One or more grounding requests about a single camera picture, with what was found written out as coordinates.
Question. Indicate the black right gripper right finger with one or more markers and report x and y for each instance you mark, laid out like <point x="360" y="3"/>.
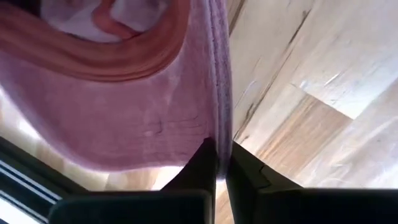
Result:
<point x="280" y="205"/>

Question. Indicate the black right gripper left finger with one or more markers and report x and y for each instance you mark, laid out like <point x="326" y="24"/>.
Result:
<point x="186" y="205"/>

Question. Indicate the black aluminium table frame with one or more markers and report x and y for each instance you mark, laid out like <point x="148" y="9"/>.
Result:
<point x="18" y="174"/>

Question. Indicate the maroon baseball cap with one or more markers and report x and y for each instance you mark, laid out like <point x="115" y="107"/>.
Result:
<point x="124" y="118"/>

